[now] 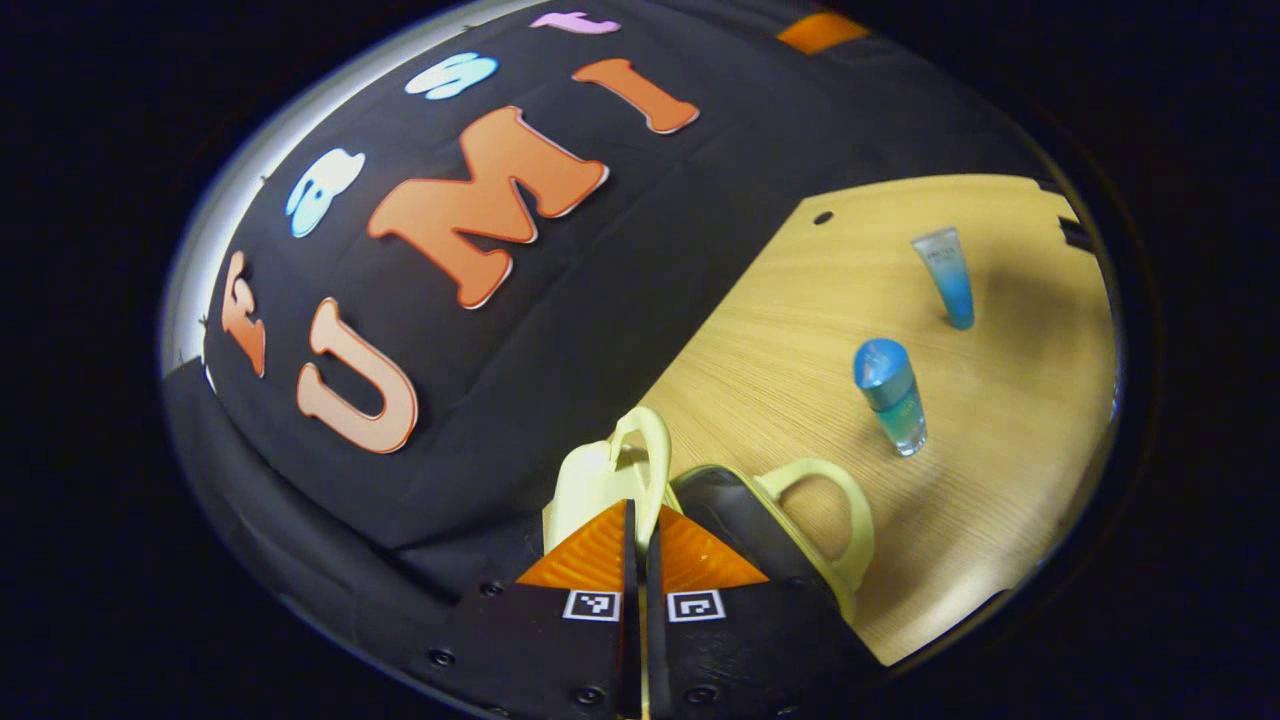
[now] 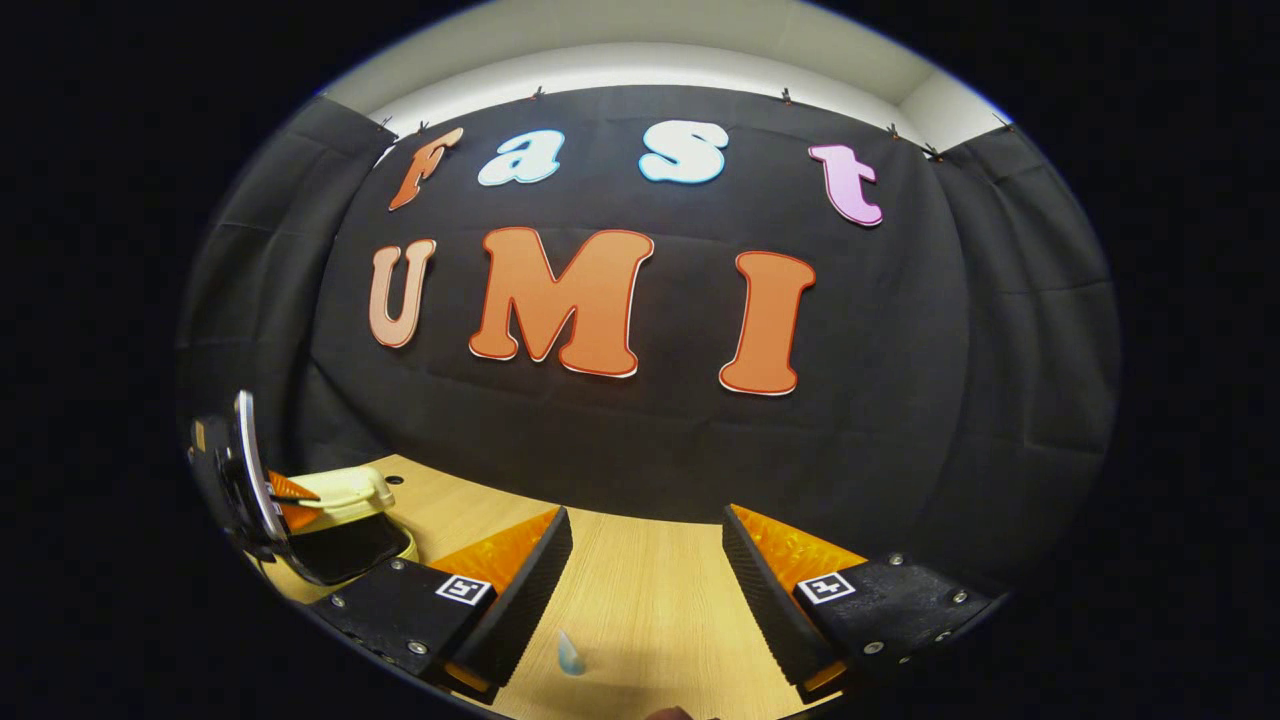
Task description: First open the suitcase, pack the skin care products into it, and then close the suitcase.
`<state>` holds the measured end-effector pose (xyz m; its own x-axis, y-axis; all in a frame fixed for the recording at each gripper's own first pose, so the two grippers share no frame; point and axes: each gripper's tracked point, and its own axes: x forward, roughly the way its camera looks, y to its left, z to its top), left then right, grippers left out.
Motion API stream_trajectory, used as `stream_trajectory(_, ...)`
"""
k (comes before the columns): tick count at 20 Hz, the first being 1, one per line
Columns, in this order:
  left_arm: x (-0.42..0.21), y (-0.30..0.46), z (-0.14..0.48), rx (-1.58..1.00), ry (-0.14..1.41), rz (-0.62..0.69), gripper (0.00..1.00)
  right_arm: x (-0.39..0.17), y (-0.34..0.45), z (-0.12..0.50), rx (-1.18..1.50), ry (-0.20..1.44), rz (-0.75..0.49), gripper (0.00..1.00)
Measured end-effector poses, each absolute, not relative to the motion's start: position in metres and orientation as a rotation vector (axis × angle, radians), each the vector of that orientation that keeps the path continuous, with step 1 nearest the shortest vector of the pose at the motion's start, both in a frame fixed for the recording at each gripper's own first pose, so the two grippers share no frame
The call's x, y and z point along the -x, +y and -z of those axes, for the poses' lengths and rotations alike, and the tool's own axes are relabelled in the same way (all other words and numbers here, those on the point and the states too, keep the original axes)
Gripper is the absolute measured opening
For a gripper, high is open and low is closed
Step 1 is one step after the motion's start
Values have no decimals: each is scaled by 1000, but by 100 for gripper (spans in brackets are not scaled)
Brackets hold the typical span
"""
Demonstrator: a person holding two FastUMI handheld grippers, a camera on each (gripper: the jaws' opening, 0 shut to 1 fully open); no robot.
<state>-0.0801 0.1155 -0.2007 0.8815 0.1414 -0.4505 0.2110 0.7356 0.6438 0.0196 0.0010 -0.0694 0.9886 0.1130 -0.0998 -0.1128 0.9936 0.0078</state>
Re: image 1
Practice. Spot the white blue squeeze tube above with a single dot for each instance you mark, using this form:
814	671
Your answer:
950	280

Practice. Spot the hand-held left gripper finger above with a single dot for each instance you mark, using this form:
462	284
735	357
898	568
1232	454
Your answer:
630	650
655	650

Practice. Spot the black backdrop cloth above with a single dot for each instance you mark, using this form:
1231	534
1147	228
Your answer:
600	330

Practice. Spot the blue capped glass bottle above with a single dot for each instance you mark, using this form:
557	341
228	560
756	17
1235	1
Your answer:
890	395

